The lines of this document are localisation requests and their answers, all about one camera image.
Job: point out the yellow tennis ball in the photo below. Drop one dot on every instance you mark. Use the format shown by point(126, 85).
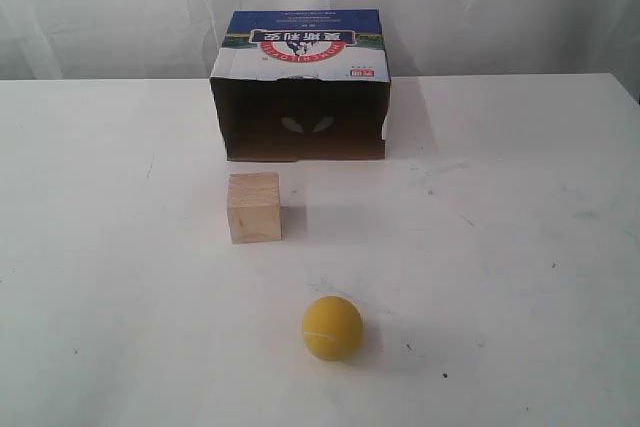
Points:
point(333, 329)

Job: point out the light wooden cube block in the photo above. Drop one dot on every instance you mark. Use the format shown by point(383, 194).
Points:
point(253, 207)

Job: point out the blue white cardboard box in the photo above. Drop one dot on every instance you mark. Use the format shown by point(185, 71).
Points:
point(302, 85)

